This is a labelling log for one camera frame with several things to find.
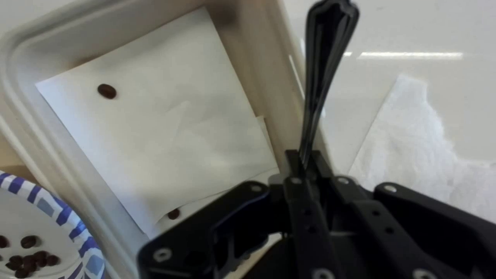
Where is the brown beans pile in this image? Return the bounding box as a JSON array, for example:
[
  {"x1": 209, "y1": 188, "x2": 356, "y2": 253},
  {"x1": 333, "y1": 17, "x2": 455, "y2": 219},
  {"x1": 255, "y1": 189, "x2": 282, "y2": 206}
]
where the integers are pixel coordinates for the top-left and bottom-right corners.
[{"x1": 0, "y1": 234, "x2": 62, "y2": 279}]

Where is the white clamshell takeout tray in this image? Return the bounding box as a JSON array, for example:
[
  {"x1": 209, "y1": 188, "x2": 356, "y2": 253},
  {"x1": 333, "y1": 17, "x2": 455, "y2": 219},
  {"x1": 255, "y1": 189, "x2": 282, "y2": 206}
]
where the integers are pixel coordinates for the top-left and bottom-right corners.
[{"x1": 0, "y1": 0, "x2": 331, "y2": 279}]

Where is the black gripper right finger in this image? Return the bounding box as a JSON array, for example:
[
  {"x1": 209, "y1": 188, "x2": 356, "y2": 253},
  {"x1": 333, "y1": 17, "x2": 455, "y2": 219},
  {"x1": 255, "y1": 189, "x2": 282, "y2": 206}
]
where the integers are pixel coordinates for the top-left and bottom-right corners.
[{"x1": 308, "y1": 150, "x2": 496, "y2": 279}]

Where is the white paper tray liner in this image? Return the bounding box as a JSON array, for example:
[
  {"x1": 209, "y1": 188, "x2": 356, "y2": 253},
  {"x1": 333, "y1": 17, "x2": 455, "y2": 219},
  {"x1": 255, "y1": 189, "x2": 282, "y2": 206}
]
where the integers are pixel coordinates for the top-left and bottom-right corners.
[{"x1": 35, "y1": 5, "x2": 280, "y2": 239}]

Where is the large clear plastic bag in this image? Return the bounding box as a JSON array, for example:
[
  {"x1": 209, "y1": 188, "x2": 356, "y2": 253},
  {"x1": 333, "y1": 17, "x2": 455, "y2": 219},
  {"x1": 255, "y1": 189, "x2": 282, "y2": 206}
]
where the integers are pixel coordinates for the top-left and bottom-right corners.
[{"x1": 347, "y1": 74, "x2": 496, "y2": 223}]

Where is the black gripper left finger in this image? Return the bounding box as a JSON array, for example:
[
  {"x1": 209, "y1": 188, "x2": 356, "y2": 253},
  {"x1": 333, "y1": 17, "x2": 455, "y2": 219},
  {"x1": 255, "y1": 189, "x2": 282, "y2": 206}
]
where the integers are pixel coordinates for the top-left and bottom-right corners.
[{"x1": 136, "y1": 149, "x2": 331, "y2": 279}]

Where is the metal spoon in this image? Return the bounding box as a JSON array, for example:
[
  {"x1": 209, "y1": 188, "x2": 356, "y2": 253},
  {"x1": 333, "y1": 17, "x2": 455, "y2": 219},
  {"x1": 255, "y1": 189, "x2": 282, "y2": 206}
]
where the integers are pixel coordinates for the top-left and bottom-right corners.
[{"x1": 297, "y1": 0, "x2": 361, "y2": 169}]

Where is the blue patterned paper bowl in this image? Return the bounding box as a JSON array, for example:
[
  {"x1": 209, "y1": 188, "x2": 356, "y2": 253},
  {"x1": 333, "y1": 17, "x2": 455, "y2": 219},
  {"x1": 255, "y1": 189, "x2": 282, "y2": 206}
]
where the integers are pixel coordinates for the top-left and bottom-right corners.
[{"x1": 0, "y1": 169, "x2": 107, "y2": 279}]

